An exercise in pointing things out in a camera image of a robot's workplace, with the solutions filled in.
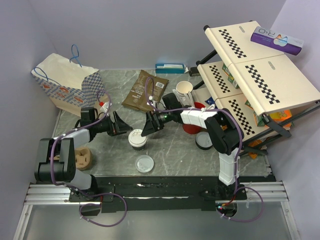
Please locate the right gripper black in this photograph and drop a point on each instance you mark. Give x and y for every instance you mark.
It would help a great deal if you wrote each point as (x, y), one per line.
(153, 122)

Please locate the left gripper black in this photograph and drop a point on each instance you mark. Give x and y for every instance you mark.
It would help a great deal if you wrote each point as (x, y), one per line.
(119, 127)

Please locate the white plastic cup lid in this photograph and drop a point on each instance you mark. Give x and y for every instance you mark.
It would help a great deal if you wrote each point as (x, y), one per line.
(136, 139)

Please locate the black paper coffee cup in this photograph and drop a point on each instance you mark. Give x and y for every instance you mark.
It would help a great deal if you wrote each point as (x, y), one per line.
(138, 147)

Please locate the brown pulp cup carrier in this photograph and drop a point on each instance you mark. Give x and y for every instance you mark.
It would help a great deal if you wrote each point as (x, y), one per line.
(80, 158)

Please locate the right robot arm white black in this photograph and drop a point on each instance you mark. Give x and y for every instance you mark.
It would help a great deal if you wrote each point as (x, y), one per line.
(224, 132)

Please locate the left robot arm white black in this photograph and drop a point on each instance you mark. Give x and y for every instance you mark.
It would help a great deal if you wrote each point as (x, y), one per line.
(84, 132)

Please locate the brown coffee bean pouch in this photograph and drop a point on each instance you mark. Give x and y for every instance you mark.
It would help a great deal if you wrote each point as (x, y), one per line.
(136, 98)

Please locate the red cup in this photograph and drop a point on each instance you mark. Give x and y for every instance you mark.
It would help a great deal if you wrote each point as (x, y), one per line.
(193, 129)

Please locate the stack of paper cups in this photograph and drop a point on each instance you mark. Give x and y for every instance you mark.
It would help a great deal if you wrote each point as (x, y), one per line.
(183, 92)

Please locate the teal blue box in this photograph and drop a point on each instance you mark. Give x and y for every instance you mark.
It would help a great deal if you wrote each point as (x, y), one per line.
(171, 68)

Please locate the blue checkered paper bag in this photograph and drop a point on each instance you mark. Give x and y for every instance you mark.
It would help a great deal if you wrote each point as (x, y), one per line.
(69, 84)

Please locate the green snack boxes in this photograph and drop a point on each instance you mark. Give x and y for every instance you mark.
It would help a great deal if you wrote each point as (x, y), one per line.
(230, 78)

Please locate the orange snack packet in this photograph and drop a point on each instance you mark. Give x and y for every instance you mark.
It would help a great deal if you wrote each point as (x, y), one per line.
(257, 148)

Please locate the cream checkered tiered shelf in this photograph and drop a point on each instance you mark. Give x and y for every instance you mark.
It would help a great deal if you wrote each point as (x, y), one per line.
(272, 92)

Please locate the purple white box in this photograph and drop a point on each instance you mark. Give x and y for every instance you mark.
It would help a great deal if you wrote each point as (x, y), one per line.
(277, 41)

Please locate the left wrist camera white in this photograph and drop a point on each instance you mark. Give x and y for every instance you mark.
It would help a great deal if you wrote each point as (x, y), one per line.
(104, 106)

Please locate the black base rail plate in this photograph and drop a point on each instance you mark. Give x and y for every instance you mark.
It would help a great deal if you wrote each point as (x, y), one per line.
(151, 193)

